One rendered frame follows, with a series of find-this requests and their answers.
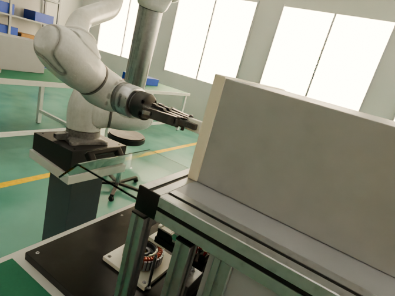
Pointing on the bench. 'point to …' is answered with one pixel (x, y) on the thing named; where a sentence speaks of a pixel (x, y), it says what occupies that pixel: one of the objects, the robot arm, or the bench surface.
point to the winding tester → (303, 165)
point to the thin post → (151, 272)
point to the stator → (152, 256)
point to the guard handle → (103, 152)
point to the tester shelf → (257, 242)
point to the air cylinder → (193, 282)
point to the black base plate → (89, 259)
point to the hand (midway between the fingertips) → (198, 127)
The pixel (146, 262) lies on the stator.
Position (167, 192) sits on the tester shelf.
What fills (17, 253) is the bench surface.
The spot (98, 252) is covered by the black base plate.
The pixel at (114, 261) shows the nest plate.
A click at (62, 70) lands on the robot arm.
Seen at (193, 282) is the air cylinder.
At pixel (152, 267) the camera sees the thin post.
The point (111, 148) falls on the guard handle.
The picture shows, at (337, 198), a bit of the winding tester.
